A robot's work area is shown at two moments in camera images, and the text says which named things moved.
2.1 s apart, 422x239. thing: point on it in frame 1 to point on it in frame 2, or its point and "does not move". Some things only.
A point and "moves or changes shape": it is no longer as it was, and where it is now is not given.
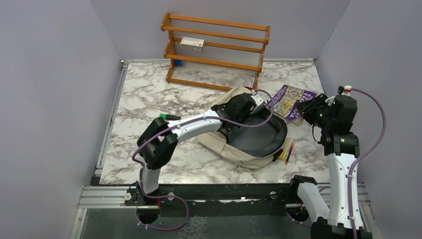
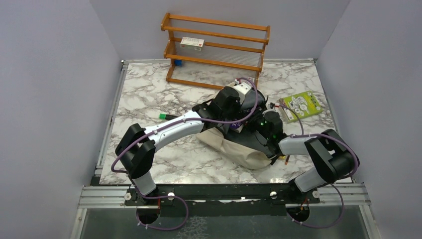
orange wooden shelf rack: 214,54 does not move
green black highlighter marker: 169,117 does not move
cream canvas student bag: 254,140 moves or changes shape
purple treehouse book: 282,103 moves or changes shape
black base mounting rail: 214,200 does not move
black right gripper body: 317,111 to 257,123
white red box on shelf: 192,43 does not move
